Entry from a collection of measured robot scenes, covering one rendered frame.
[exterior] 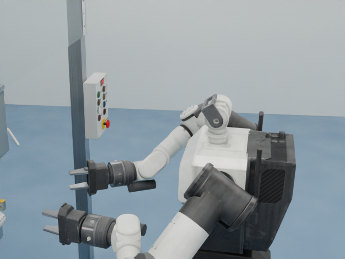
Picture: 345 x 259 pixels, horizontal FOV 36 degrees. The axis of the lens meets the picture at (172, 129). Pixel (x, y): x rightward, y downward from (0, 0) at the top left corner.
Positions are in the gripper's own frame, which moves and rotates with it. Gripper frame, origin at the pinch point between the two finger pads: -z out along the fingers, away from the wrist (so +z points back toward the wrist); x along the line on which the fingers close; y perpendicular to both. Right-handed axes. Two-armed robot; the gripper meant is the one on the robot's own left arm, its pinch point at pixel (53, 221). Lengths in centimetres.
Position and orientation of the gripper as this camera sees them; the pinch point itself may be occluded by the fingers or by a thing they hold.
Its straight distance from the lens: 161.6
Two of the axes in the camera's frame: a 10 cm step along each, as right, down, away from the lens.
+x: -0.2, 9.3, 3.8
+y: 3.0, -3.5, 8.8
